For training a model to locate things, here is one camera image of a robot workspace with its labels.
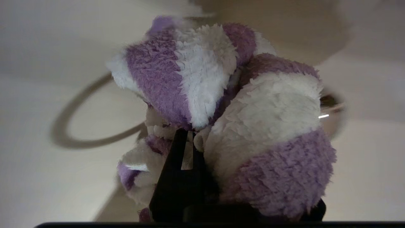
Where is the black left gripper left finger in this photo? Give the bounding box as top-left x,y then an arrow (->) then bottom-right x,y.
149,128 -> 219,222

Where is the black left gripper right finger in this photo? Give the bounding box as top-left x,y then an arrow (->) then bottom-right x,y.
301,199 -> 327,222

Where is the purple white striped cloth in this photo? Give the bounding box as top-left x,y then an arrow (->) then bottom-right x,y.
106,16 -> 337,222

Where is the white ceramic sink basin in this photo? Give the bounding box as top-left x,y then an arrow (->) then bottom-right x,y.
0,0 -> 405,222

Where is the chrome drain stopper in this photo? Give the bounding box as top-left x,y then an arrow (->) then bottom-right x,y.
318,90 -> 346,140

